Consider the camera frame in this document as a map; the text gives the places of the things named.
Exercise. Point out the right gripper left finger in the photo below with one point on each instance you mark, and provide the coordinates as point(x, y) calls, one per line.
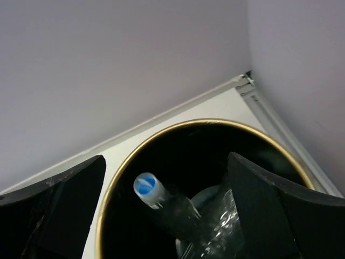
point(52, 218)

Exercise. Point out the orange bin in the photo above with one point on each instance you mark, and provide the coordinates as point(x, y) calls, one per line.
point(187, 157)

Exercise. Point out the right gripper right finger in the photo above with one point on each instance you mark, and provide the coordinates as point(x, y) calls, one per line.
point(282, 219)

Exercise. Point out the clear bottle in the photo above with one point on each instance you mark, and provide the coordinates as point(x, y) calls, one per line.
point(220, 234)
point(172, 210)

